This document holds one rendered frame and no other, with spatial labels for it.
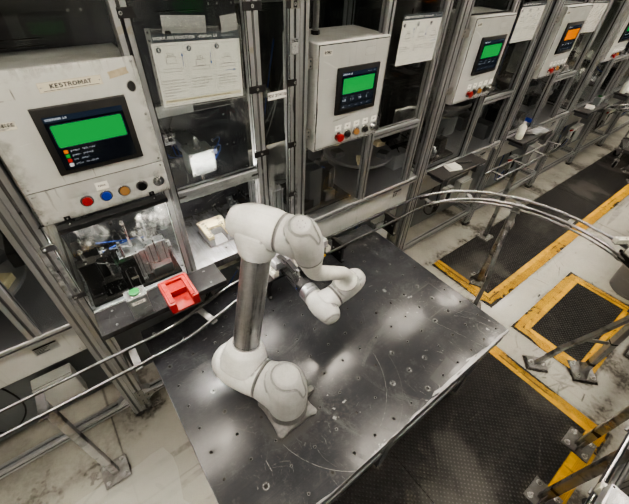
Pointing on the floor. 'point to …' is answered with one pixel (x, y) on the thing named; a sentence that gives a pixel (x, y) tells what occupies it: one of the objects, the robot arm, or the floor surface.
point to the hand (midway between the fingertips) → (282, 262)
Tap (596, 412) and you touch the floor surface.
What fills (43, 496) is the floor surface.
